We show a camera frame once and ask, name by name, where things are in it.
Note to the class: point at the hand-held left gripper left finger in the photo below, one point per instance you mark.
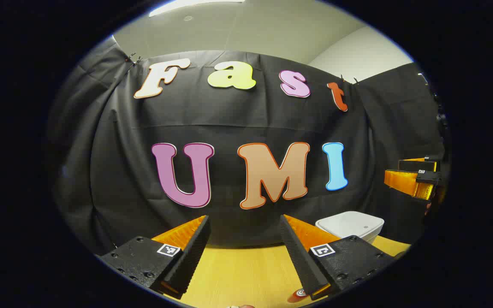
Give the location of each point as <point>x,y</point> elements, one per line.
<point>191,261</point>

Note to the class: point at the black backdrop cloth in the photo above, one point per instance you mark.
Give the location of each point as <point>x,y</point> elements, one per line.
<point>229,119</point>

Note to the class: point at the wooden desktop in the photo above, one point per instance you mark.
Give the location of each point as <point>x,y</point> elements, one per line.
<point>246,273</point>

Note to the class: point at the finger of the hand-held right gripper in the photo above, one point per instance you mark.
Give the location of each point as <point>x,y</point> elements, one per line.
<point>405,182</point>
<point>417,164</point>

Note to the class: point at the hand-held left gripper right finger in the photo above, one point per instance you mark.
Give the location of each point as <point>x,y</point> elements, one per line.
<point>300,261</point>

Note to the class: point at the red pop can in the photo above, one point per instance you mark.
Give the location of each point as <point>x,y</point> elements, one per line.
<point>299,294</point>

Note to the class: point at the ceiling light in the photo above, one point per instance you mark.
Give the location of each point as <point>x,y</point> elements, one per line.
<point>195,5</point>

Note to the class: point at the white desktop garbage bin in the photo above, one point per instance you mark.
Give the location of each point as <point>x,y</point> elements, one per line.
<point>349,224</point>

